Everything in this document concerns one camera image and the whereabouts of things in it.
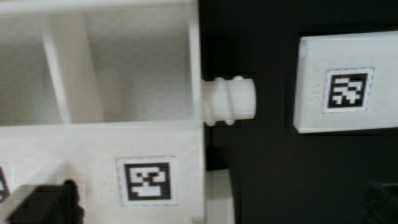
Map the white cabinet body box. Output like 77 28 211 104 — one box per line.
0 0 255 127

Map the white door panel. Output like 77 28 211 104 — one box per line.
292 31 398 133
0 121 205 224

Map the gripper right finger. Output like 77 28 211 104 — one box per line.
360 182 398 224

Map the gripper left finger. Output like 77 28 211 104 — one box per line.
0 179 84 224

